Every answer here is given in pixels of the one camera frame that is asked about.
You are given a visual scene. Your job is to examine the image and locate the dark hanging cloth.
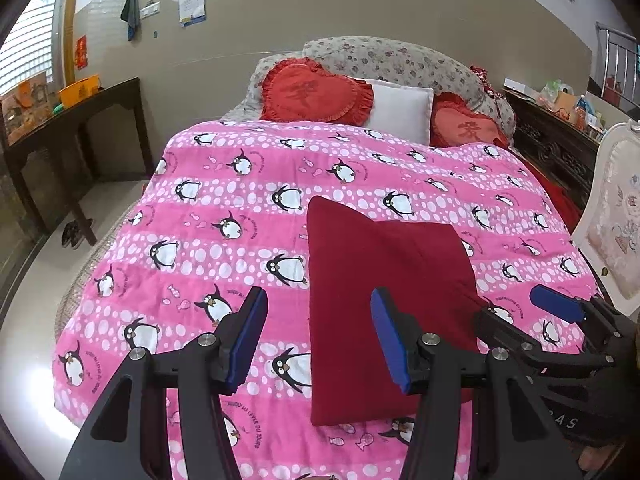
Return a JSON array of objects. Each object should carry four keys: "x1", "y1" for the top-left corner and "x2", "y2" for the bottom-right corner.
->
[{"x1": 120, "y1": 0, "x2": 142, "y2": 42}]

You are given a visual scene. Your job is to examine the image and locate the metal stair railing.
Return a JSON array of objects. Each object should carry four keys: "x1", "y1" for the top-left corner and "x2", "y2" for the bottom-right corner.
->
[{"x1": 595, "y1": 21, "x2": 640, "y2": 121}]

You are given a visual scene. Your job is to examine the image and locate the dark carved wooden sideboard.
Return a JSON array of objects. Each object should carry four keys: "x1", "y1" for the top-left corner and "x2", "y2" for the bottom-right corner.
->
[{"x1": 500, "y1": 87, "x2": 606, "y2": 233}]

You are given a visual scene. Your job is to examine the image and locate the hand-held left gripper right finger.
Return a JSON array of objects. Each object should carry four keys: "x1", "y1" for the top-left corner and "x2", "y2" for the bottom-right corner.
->
[{"x1": 370, "y1": 287, "x2": 583, "y2": 480}]

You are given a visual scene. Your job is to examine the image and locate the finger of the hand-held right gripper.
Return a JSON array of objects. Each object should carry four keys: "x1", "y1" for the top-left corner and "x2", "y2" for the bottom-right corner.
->
[
  {"x1": 474, "y1": 305, "x2": 618, "y2": 368},
  {"x1": 529, "y1": 284, "x2": 627, "y2": 347}
]

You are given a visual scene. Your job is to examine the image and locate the white floral upholstered chair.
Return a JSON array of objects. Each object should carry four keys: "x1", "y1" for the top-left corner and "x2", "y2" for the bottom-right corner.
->
[{"x1": 570, "y1": 121, "x2": 640, "y2": 318}]

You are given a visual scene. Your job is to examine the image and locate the pink penguin print blanket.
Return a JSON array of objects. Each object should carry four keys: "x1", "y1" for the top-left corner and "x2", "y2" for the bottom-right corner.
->
[{"x1": 52, "y1": 120, "x2": 598, "y2": 480}]

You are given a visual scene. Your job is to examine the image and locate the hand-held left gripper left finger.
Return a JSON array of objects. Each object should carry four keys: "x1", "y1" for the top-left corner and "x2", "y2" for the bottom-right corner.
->
[{"x1": 59, "y1": 286, "x2": 270, "y2": 480}]

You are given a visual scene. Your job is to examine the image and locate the window blinds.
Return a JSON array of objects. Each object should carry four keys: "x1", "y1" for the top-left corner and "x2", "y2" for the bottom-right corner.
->
[{"x1": 0, "y1": 0, "x2": 66, "y2": 96}]

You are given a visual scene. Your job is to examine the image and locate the flat white box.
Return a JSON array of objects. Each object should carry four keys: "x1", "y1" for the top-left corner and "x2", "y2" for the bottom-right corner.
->
[{"x1": 504, "y1": 77, "x2": 543, "y2": 97}]

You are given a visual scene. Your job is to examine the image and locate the orange plastic basin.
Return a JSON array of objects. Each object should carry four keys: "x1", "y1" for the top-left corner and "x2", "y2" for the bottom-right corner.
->
[{"x1": 57, "y1": 74, "x2": 102, "y2": 108}]

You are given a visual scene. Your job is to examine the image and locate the dark wooden side table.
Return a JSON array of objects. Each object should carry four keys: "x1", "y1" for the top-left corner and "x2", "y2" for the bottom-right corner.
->
[{"x1": 2, "y1": 77, "x2": 156, "y2": 246}]

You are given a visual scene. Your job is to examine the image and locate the large red heart pillow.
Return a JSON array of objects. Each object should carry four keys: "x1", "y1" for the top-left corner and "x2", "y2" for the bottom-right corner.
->
[{"x1": 259, "y1": 57, "x2": 375, "y2": 127}]

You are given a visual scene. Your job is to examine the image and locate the dark red garment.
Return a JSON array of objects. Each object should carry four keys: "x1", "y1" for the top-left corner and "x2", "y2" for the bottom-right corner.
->
[{"x1": 306, "y1": 195, "x2": 482, "y2": 427}]

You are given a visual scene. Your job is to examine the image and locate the red bed sheet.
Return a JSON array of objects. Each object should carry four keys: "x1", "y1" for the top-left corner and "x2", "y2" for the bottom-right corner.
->
[{"x1": 530, "y1": 165, "x2": 581, "y2": 233}]

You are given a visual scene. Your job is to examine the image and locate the white pillow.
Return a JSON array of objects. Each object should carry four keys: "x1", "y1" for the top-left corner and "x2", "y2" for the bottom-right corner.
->
[{"x1": 367, "y1": 80, "x2": 435, "y2": 146}]

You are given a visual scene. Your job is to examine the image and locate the clear plastic bag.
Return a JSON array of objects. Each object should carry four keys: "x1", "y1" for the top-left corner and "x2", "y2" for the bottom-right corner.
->
[{"x1": 540, "y1": 80, "x2": 576, "y2": 111}]

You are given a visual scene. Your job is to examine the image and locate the grey floral headboard cushion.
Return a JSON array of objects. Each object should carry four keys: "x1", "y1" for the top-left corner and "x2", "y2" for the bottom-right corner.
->
[{"x1": 220, "y1": 36, "x2": 516, "y2": 148}]

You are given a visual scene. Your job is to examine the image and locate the printed cardboard box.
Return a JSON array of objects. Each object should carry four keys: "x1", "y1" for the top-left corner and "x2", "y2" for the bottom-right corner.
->
[{"x1": 0, "y1": 72, "x2": 48, "y2": 143}]

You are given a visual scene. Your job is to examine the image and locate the small red heart pillow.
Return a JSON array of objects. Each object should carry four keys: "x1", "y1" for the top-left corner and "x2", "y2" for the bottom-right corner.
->
[{"x1": 429, "y1": 92, "x2": 512, "y2": 150}]

